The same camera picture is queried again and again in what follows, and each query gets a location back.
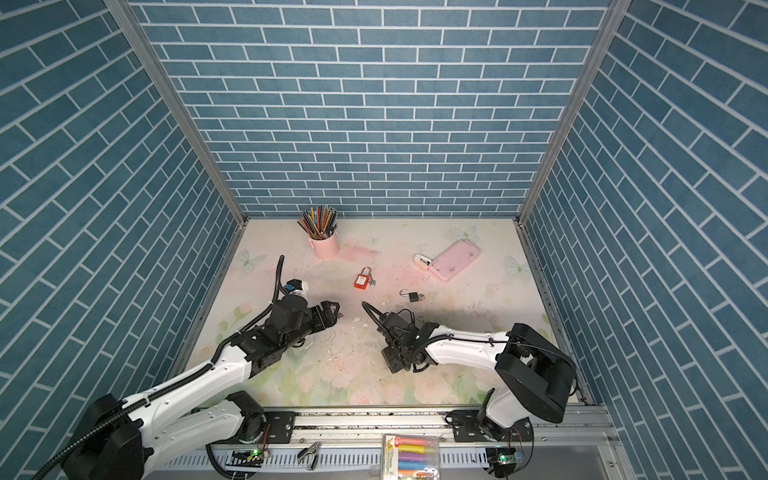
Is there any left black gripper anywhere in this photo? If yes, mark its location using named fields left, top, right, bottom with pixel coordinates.
left=281, top=300, right=342, bottom=353

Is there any red padlock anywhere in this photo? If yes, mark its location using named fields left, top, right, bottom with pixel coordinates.
left=353, top=267, right=371, bottom=290

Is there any small black padlock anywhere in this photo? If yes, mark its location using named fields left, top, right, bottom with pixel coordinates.
left=399, top=289, right=425, bottom=302

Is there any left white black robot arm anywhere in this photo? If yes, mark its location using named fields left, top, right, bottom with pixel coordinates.
left=34, top=279, right=341, bottom=479

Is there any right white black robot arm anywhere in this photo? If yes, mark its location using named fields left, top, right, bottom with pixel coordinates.
left=362, top=302, right=577, bottom=440

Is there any pink pencil cup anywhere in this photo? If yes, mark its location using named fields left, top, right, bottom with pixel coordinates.
left=309, top=233, right=340, bottom=261

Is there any white small device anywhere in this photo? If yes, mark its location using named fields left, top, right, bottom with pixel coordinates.
left=413, top=254, right=432, bottom=270

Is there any coloured pencils bundle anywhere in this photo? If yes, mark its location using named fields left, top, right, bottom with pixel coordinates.
left=297, top=205, right=338, bottom=240

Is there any pink case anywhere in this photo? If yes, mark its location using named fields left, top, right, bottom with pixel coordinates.
left=428, top=240, right=481, bottom=282

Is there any black metal clip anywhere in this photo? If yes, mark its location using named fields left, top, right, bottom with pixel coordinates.
left=297, top=442, right=321, bottom=471

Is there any marker pack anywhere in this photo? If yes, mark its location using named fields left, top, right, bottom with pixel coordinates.
left=380, top=434, right=441, bottom=480

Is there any left circuit board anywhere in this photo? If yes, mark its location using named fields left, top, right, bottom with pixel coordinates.
left=226, top=449, right=268, bottom=468

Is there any circuit board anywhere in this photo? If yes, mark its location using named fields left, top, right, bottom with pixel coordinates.
left=484, top=447, right=523, bottom=479
left=226, top=449, right=268, bottom=468

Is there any right circuit board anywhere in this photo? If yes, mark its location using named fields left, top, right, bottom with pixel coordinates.
left=484, top=447, right=523, bottom=479

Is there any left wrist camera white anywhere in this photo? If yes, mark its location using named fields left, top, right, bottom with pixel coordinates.
left=283, top=279, right=308, bottom=297

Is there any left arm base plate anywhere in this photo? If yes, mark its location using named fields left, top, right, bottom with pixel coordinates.
left=237, top=411, right=297, bottom=445

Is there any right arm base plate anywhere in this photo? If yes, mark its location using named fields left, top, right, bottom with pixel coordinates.
left=444, top=410, right=534, bottom=443

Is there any aluminium front rail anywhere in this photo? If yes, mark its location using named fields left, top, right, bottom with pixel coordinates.
left=145, top=404, right=631, bottom=477

